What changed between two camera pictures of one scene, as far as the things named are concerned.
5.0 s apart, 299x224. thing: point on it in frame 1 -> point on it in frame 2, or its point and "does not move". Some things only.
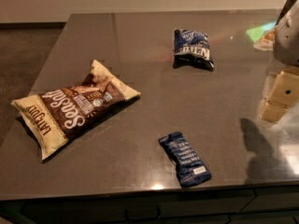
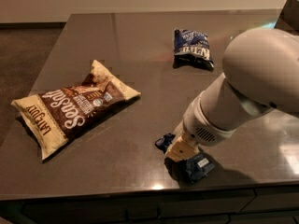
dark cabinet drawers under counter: x=270 y=205 does not move
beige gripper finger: x=286 y=89 -> x=195 y=125
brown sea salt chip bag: x=49 y=119 does not move
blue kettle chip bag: x=192 y=49 does not move
